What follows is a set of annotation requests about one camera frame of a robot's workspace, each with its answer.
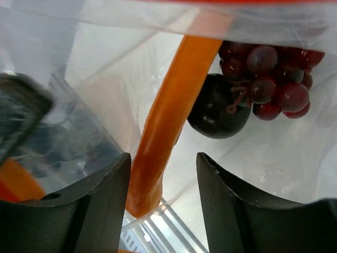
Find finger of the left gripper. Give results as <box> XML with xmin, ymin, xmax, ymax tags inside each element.
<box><xmin>1</xmin><ymin>73</ymin><xmax>54</xmax><ymax>163</ymax></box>

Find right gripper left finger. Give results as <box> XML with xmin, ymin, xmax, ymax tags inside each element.
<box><xmin>1</xmin><ymin>153</ymin><xmax>131</xmax><ymax>252</ymax></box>

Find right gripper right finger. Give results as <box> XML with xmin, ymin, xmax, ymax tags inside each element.
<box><xmin>196</xmin><ymin>153</ymin><xmax>336</xmax><ymax>252</ymax></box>

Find clear zip top bag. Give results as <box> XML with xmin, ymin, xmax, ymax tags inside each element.
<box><xmin>0</xmin><ymin>0</ymin><xmax>337</xmax><ymax>253</ymax></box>

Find fake purple grapes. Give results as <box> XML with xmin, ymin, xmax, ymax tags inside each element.
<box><xmin>218</xmin><ymin>41</ymin><xmax>325</xmax><ymax>121</ymax></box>

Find fake orange food piece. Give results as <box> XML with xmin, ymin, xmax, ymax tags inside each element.
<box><xmin>126</xmin><ymin>11</ymin><xmax>234</xmax><ymax>218</ymax></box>

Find fake black food piece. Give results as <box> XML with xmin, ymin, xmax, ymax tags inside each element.
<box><xmin>187</xmin><ymin>74</ymin><xmax>251</xmax><ymax>139</ymax></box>

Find aluminium mounting rail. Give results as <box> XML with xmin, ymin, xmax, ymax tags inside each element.
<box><xmin>120</xmin><ymin>203</ymin><xmax>209</xmax><ymax>253</ymax></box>

